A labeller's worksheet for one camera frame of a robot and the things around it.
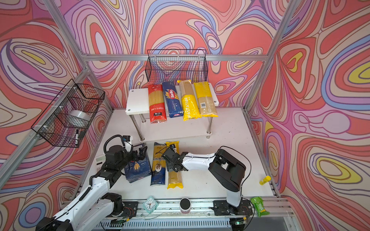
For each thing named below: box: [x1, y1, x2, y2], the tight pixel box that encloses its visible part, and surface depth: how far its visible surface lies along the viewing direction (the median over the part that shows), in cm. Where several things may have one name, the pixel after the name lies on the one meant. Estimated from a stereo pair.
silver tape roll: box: [68, 109, 92, 122], surface depth 75 cm
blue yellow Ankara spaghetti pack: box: [150, 142, 167, 186], surface depth 87 cm
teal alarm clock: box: [143, 195, 159, 215], surface depth 75 cm
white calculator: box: [95, 155, 106, 173], surface depth 90 cm
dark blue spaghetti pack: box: [161, 81, 184, 118], surface depth 74 cm
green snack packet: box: [250, 196, 271, 218], surface depth 75 cm
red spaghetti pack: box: [147, 84, 168, 124], surface depth 74 cm
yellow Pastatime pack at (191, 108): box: [177, 79, 202, 122], surface depth 73 cm
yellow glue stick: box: [259, 175, 272, 186], surface depth 80 cm
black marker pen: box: [75, 128, 79, 145], surface depth 74 cm
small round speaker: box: [179, 197, 192, 214], surface depth 72 cm
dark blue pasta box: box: [124, 142, 152, 184], surface depth 82 cm
